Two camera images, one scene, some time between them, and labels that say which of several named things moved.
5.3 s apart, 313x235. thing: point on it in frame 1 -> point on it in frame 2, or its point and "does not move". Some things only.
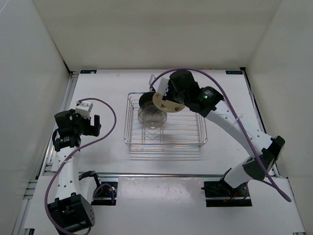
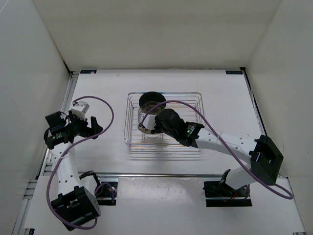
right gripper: x=168 y=97 -> x=155 y=129
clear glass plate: x=148 y=111 does not move
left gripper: x=91 y=130 does not move
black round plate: x=145 y=97 does not move
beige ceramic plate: x=167 y=105 -> x=144 y=130
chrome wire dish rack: x=186 y=129 does not move
